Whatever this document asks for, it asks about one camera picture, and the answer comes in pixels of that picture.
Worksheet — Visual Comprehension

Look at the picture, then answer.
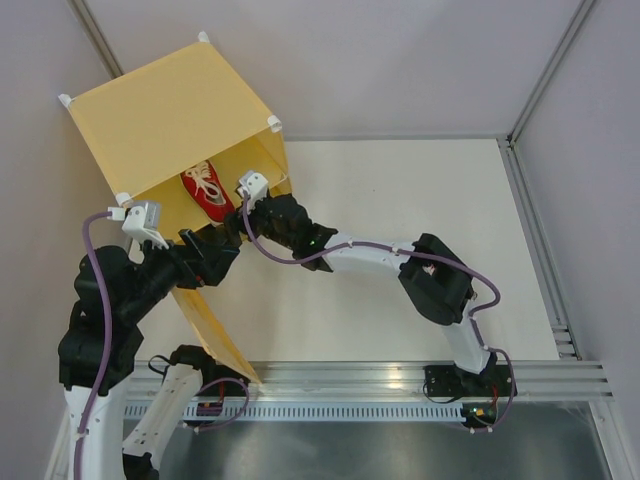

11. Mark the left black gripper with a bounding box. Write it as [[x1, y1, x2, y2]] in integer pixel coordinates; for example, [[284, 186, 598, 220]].
[[120, 225, 239, 319]]

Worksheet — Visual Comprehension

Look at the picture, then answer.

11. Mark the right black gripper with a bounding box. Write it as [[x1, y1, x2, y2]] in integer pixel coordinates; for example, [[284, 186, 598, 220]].
[[216, 193, 296, 251]]

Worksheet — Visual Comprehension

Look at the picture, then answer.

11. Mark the red canvas sneaker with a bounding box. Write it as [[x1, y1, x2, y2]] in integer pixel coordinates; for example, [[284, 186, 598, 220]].
[[180, 160, 235, 224]]

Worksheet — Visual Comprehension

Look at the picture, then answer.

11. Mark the yellow cabinet door panel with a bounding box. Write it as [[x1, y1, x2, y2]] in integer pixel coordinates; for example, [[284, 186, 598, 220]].
[[171, 288, 262, 384]]

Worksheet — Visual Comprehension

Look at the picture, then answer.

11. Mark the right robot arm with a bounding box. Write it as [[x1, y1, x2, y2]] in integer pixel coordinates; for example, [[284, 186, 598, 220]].
[[224, 194, 501, 395]]

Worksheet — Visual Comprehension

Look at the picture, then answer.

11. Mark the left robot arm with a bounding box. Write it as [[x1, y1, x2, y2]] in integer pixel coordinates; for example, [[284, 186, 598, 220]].
[[58, 228, 249, 479]]

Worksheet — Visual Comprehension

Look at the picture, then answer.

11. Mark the yellow shoe cabinet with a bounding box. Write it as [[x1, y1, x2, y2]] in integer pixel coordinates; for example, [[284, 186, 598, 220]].
[[59, 33, 292, 240]]

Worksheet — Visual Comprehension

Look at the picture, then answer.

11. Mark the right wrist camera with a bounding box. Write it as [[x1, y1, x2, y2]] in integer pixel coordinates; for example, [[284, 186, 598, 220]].
[[236, 170, 269, 201]]

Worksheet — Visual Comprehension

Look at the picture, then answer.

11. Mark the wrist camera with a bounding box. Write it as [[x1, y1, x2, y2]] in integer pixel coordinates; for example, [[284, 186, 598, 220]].
[[107, 200, 169, 249], [236, 170, 269, 201]]

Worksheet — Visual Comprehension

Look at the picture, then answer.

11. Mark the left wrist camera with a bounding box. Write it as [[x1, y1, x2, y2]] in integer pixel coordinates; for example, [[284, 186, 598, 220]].
[[107, 200, 169, 249]]

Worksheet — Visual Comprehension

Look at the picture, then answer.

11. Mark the aluminium front rail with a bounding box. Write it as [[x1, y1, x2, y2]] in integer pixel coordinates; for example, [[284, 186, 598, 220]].
[[119, 360, 616, 401]]

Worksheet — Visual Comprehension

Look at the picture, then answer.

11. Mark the white slotted cable duct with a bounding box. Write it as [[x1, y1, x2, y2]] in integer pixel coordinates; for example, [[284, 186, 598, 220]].
[[181, 401, 466, 423]]

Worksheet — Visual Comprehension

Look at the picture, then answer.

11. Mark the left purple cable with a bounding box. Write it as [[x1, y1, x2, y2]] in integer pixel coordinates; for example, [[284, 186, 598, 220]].
[[72, 210, 114, 480]]

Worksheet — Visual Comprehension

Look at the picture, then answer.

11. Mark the aluminium frame post left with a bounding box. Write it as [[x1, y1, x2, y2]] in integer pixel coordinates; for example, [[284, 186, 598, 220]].
[[67, 0, 124, 78]]

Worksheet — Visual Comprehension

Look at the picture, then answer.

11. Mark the aluminium frame post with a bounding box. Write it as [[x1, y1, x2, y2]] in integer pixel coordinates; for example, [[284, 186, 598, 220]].
[[505, 0, 600, 149], [67, 0, 124, 78]]

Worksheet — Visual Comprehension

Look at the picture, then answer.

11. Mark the aluminium frame post right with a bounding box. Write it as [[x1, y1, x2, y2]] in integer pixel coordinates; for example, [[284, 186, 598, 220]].
[[505, 0, 600, 149]]

